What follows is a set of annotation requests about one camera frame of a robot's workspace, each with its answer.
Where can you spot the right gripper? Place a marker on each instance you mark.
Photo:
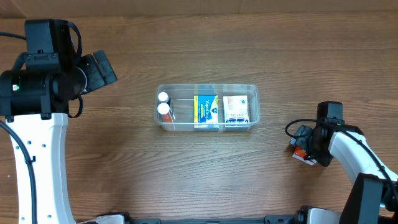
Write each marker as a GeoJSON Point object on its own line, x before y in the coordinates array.
{"type": "Point", "coordinates": [301, 140]}

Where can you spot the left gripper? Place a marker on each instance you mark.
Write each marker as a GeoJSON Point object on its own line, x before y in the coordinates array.
{"type": "Point", "coordinates": [101, 70]}

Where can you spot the red white sachet box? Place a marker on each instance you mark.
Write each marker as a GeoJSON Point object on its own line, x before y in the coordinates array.
{"type": "Point", "coordinates": [300, 154]}

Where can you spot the black bottle white cap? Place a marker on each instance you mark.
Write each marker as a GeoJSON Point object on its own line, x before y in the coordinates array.
{"type": "Point", "coordinates": [163, 97]}

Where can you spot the orange tube white cap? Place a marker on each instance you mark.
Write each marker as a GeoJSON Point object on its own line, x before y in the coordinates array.
{"type": "Point", "coordinates": [165, 112]}

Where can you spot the white Hansaplast plaster box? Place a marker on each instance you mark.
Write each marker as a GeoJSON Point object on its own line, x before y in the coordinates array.
{"type": "Point", "coordinates": [236, 109]}

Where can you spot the blue VapoDrops box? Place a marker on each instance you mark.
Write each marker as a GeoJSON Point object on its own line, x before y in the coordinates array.
{"type": "Point", "coordinates": [206, 112]}

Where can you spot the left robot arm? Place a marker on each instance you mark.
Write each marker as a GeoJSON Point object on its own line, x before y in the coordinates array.
{"type": "Point", "coordinates": [35, 97]}

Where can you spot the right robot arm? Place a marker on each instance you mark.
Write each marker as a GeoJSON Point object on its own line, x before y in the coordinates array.
{"type": "Point", "coordinates": [373, 198]}

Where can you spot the clear plastic container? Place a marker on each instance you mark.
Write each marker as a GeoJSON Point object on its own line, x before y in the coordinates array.
{"type": "Point", "coordinates": [182, 105]}

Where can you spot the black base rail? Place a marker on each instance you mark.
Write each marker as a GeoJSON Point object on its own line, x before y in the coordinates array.
{"type": "Point", "coordinates": [214, 221]}

